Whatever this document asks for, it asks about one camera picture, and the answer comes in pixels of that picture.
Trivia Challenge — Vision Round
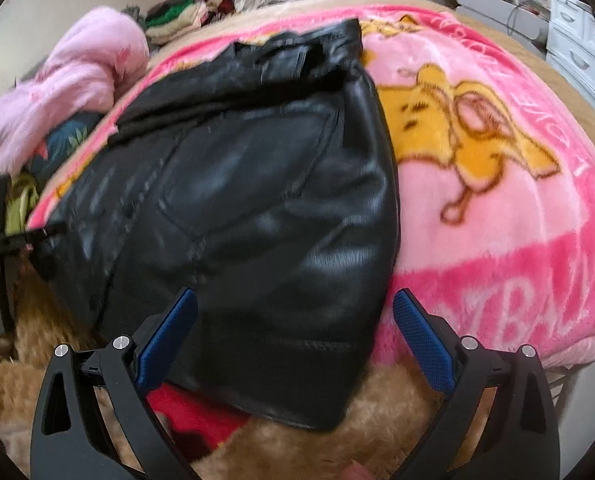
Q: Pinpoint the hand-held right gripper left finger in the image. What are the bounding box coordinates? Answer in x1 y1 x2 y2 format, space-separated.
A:
30 287 200 480

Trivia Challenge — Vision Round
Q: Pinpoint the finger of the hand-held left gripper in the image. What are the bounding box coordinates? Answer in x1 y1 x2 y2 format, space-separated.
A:
27 225 68 248

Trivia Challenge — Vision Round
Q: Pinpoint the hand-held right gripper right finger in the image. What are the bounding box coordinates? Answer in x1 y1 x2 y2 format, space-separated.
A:
392 288 561 480

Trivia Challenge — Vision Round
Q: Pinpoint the black leather jacket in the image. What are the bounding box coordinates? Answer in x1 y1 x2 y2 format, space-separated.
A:
27 17 401 433

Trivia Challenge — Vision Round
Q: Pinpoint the pile of folded clothes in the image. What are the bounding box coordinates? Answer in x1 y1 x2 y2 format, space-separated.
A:
124 0 238 46

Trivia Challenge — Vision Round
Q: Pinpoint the green yellow cloth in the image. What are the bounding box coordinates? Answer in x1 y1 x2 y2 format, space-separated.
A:
4 175 40 236

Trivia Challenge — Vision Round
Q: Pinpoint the red cloth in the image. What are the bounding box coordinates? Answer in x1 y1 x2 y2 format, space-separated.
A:
144 382 250 461

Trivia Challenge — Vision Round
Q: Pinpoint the pink printed blanket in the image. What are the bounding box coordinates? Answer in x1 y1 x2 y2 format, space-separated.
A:
27 5 595 368

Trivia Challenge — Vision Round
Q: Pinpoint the blue floral pillow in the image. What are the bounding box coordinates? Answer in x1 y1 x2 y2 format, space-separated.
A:
40 110 108 181

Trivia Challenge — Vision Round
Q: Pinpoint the brown fuzzy cloth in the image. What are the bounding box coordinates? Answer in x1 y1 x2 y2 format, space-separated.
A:
0 255 483 480

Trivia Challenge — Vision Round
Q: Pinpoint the pink quilt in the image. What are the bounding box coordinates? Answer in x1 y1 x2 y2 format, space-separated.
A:
0 6 150 206

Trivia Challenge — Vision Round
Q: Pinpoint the white drawer cabinet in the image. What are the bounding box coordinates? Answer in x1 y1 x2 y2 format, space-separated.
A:
545 0 595 116

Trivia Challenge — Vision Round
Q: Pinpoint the grey vanity desk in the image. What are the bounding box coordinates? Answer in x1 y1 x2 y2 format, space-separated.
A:
430 0 551 56

